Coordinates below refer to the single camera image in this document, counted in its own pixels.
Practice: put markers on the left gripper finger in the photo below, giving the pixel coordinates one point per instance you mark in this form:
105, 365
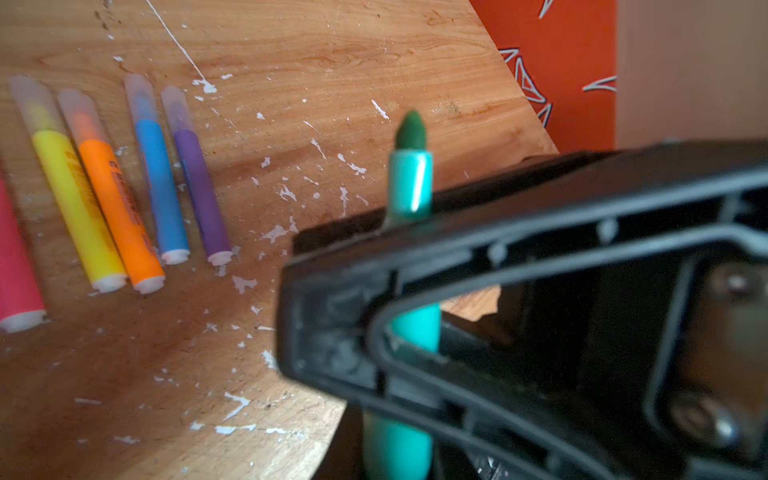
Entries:
343, 459

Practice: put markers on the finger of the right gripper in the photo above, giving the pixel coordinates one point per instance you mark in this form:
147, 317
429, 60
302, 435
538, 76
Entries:
662, 197
580, 366

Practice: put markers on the purple marker pen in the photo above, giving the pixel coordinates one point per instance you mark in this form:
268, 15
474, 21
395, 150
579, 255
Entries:
213, 232

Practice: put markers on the blue marker pen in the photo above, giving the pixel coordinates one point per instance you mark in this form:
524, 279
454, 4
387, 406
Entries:
169, 223

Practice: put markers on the orange marker pen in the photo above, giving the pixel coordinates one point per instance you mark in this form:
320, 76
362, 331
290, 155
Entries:
114, 196

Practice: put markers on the pink marker pen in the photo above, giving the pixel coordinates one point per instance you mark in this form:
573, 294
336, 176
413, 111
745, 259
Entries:
22, 306

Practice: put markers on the yellow marker pen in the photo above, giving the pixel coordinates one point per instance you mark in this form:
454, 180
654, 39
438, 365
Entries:
69, 184

